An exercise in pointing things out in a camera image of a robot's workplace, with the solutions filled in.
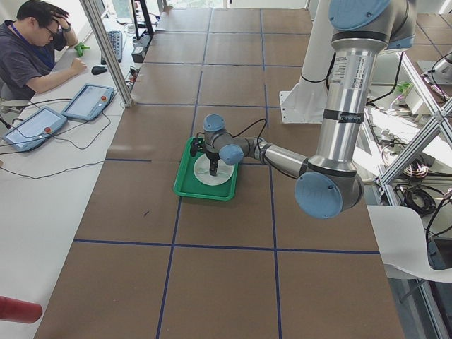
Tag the near blue teach pendant tablet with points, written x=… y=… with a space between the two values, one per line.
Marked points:
x=35 y=130

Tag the seated man in dark shirt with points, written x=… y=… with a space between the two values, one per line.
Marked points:
x=28 y=46

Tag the red cylinder object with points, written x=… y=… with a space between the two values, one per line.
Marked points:
x=19 y=311

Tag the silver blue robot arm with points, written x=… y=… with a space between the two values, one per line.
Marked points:
x=327 y=182

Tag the black computer mouse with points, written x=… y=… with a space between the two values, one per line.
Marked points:
x=99 y=69

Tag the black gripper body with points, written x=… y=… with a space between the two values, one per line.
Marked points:
x=212 y=158

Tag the blue teach pendant tablet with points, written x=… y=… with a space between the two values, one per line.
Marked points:
x=35 y=130
x=89 y=102

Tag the green toy object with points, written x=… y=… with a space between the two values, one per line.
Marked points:
x=80 y=48

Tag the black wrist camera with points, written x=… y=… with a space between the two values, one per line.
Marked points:
x=197 y=146

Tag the green plastic tray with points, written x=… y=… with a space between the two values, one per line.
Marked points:
x=186 y=184

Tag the black computer keyboard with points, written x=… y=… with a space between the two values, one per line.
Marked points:
x=115 y=38

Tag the white paper sheet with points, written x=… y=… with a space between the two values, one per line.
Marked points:
x=400 y=237

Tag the white round plate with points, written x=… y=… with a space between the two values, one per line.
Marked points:
x=202 y=171

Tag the aluminium frame post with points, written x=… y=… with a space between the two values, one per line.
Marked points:
x=94 y=18

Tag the far blue teach pendant tablet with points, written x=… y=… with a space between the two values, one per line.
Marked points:
x=89 y=102

